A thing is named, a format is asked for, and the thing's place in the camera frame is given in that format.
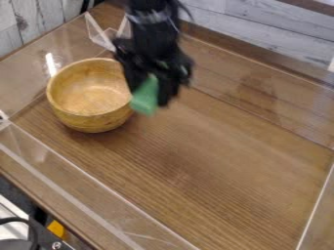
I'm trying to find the yellow and black device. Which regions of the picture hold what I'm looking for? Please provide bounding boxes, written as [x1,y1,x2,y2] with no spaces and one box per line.
[46,220,91,250]

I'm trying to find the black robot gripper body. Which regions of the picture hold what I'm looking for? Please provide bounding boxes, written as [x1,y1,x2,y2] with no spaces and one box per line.
[111,13,195,86]

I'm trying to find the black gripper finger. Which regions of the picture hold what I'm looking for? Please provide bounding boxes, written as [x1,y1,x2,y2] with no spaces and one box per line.
[124,64,147,92]
[158,74,182,107]

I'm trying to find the green rectangular block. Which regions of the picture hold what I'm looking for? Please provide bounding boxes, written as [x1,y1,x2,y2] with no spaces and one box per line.
[131,74,159,115]

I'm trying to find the light wooden bowl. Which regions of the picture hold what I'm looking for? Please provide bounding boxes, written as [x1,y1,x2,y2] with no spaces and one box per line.
[46,58,134,134]

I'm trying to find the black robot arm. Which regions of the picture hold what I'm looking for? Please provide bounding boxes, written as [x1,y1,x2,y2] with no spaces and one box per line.
[112,0,195,107]

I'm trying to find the clear acrylic corner bracket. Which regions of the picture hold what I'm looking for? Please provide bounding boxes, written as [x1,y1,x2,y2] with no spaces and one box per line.
[83,13,131,52]

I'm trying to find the clear acrylic tray wall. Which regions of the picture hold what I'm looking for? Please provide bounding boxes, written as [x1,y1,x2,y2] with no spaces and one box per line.
[0,110,199,250]

